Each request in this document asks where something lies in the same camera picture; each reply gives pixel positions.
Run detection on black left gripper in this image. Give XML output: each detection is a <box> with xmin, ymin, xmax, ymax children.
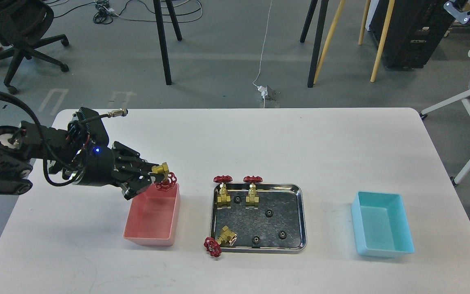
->
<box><xmin>73</xmin><ymin>141</ymin><xmax>164</xmax><ymax>200</ymax></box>

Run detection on brass valve red handle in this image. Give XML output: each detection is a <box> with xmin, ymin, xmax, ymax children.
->
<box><xmin>203</xmin><ymin>225</ymin><xmax>237</xmax><ymax>258</ymax></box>
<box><xmin>214</xmin><ymin>175</ymin><xmax>233</xmax><ymax>209</ymax></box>
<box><xmin>151</xmin><ymin>162</ymin><xmax>177</xmax><ymax>191</ymax></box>
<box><xmin>243</xmin><ymin>176</ymin><xmax>263</xmax><ymax>209</ymax></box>

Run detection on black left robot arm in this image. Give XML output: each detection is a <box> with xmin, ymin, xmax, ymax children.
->
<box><xmin>0</xmin><ymin>92</ymin><xmax>177</xmax><ymax>200</ymax></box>

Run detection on pink plastic box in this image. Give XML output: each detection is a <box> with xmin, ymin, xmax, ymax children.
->
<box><xmin>123</xmin><ymin>184</ymin><xmax>180</xmax><ymax>246</ymax></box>

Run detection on light blue plastic box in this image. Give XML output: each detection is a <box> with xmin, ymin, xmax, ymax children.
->
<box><xmin>351</xmin><ymin>191</ymin><xmax>415</xmax><ymax>258</ymax></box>

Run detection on white power adapter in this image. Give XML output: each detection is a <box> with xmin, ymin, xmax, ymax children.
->
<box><xmin>256</xmin><ymin>85</ymin><xmax>276</xmax><ymax>100</ymax></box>

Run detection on shiny metal tray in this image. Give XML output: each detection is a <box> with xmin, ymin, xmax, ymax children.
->
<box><xmin>209</xmin><ymin>183</ymin><xmax>307</xmax><ymax>253</ymax></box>

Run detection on black stand leg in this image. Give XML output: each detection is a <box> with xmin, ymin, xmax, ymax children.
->
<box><xmin>165</xmin><ymin>0</ymin><xmax>183</xmax><ymax>41</ymax></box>
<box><xmin>153</xmin><ymin>0</ymin><xmax>172</xmax><ymax>85</ymax></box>

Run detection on black office chair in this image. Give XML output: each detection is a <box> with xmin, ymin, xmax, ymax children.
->
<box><xmin>0</xmin><ymin>0</ymin><xmax>69</xmax><ymax>94</ymax></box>

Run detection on black easel leg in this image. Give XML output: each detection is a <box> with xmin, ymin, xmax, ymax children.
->
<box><xmin>299</xmin><ymin>0</ymin><xmax>329</xmax><ymax>89</ymax></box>

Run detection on yellow wooden leg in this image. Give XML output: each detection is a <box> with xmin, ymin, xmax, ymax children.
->
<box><xmin>358</xmin><ymin>0</ymin><xmax>371</xmax><ymax>45</ymax></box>
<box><xmin>370</xmin><ymin>0</ymin><xmax>395</xmax><ymax>82</ymax></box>
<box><xmin>313</xmin><ymin>0</ymin><xmax>346</xmax><ymax>84</ymax></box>

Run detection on black speaker cabinet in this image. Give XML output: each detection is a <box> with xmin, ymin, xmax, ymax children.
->
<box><xmin>381</xmin><ymin>0</ymin><xmax>455</xmax><ymax>69</ymax></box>

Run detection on white cable on floor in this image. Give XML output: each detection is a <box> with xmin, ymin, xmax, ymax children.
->
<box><xmin>253</xmin><ymin>0</ymin><xmax>273</xmax><ymax>109</ymax></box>

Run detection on black cable bundle on floor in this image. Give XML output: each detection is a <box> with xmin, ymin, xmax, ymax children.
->
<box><xmin>47</xmin><ymin>0</ymin><xmax>204</xmax><ymax>24</ymax></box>

